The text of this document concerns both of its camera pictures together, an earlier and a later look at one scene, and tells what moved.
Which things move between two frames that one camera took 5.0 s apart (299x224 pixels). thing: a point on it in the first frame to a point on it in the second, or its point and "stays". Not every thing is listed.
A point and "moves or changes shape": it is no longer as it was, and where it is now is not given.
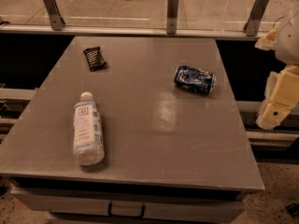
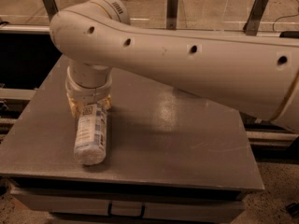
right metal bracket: (259, 6) stays
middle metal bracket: (172, 13) stays
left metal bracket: (56, 21) stays
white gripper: (288, 42) to (88, 91)
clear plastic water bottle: (88, 137) moves or changes shape
